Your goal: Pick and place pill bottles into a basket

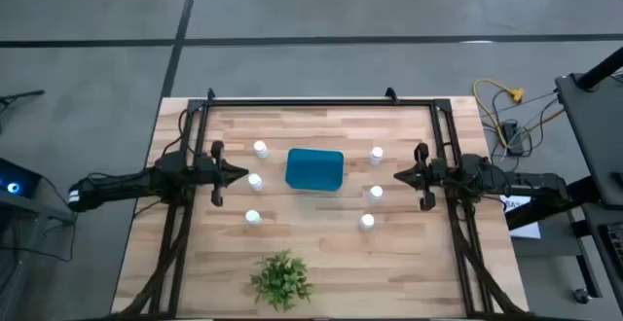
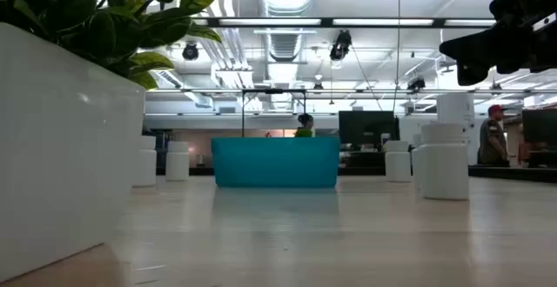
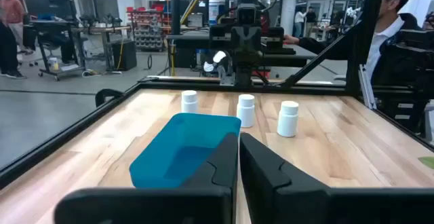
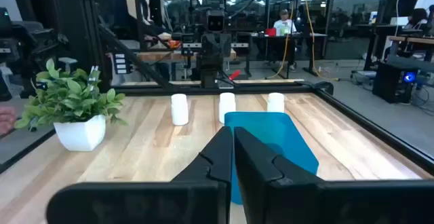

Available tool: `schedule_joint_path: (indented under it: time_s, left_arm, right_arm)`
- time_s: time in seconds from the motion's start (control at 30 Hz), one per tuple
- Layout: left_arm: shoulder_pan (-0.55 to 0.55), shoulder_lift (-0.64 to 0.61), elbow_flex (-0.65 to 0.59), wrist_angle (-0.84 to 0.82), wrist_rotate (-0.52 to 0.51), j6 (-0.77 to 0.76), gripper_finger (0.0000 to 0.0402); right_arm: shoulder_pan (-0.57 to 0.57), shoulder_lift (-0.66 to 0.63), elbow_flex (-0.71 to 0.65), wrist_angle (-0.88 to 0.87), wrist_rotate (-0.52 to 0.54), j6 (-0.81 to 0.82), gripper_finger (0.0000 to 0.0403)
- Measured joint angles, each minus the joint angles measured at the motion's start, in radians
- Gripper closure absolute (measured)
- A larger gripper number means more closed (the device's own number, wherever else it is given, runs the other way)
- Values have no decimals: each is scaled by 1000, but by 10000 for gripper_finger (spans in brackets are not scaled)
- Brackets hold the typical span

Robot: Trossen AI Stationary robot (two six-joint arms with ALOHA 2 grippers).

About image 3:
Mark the black aluminium rig frame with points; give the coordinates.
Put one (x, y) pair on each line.
(68, 135)

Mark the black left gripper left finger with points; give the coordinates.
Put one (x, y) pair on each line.
(152, 207)

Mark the red parts shelf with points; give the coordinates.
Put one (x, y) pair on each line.
(149, 35)

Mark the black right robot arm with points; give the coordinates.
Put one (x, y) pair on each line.
(244, 73)

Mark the black rolling workstation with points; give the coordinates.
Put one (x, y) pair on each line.
(57, 25)

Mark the wooden workbench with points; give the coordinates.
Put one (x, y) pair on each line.
(101, 29)

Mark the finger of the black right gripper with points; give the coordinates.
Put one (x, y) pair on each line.
(254, 45)
(239, 45)

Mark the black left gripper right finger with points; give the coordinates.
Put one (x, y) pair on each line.
(271, 190)

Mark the black background table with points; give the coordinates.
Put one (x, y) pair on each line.
(190, 42)

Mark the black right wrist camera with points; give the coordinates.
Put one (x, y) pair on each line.
(247, 13)

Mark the silver aluminium rail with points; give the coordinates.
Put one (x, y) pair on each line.
(368, 88)

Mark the person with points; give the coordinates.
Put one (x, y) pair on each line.
(299, 18)
(311, 17)
(396, 0)
(8, 40)

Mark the black floor box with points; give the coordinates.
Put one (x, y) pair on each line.
(123, 54)

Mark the white column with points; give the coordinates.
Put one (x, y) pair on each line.
(288, 3)

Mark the black monitor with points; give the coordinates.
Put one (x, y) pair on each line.
(47, 0)

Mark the black vertical pole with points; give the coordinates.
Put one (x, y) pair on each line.
(175, 6)

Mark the white pill bottle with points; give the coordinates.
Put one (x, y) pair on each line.
(245, 113)
(287, 122)
(189, 103)

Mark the white blue drum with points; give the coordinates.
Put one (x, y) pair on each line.
(217, 12)

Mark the blue plastic basket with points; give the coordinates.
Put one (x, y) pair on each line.
(176, 149)

